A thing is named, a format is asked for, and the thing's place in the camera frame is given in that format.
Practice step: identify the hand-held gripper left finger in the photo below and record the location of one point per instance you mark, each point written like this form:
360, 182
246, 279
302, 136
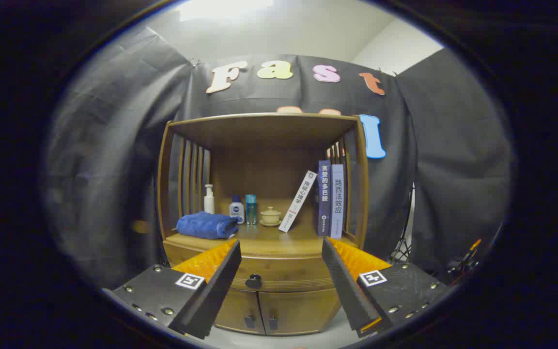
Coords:
221, 286

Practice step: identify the clear blue bottle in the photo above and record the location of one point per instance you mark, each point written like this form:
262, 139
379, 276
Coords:
251, 211

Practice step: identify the light purple book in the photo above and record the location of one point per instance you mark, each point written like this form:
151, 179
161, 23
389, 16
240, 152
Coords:
337, 201

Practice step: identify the blue rolled towel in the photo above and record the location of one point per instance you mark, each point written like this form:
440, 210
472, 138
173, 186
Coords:
206, 226

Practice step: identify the wooden cabinet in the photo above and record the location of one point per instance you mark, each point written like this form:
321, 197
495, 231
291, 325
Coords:
259, 131

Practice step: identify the white book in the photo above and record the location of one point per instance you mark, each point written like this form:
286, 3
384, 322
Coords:
298, 201

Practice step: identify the wooden cabinet door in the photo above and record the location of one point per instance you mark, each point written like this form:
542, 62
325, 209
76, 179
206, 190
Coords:
298, 310
233, 310

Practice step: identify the black tripod stand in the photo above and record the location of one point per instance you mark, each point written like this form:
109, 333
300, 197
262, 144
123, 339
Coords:
405, 248

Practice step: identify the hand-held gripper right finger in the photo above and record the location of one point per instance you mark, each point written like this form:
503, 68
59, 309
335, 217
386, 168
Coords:
344, 286

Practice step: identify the dark blue book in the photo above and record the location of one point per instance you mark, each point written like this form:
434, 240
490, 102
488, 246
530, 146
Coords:
324, 198

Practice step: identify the dark equipment with orange part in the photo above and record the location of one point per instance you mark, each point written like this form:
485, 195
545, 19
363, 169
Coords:
468, 257

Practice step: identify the white pump bottle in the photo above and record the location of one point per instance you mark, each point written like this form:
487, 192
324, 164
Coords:
209, 203

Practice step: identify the white bottle with blue cap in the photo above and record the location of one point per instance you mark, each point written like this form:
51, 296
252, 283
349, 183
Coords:
237, 212

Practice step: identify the beige lidded teacup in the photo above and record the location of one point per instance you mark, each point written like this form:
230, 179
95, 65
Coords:
271, 216

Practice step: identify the wooden countertop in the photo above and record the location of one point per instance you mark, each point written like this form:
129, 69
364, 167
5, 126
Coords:
269, 241

